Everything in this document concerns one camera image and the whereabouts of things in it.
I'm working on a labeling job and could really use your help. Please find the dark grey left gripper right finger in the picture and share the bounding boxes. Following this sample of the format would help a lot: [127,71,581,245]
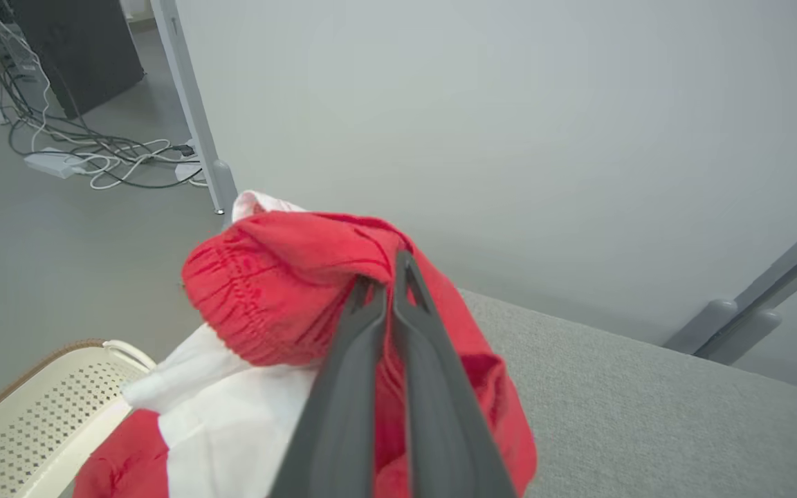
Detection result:
[390,249,518,498]

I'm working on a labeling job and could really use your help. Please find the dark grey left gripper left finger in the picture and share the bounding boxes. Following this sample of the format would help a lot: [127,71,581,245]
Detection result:
[268,274,390,498]

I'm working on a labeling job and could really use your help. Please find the red and white t-shirt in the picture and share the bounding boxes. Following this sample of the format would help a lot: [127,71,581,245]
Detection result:
[72,322,327,498]

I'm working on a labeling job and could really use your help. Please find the red shorts with white stripe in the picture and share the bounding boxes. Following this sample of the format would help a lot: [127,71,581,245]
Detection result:
[181,190,539,498]

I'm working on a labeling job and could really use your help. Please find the white power adapter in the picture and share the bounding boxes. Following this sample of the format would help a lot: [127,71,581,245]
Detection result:
[174,159,207,186]

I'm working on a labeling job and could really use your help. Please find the cream perforated laundry basket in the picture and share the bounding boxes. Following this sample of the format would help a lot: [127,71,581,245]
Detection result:
[0,339,157,498]

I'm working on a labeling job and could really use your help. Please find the white power strip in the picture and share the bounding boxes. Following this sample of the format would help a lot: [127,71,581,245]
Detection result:
[24,147,88,179]

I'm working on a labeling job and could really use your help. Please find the black cabinet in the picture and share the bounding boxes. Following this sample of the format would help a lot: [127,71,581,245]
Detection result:
[8,0,145,120]

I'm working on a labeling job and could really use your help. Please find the white floor cable tangle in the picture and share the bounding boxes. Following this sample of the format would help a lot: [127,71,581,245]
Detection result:
[0,0,209,191]

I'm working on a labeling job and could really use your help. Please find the black floor cable tangle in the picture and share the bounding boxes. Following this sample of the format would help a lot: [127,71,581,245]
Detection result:
[0,35,204,190]

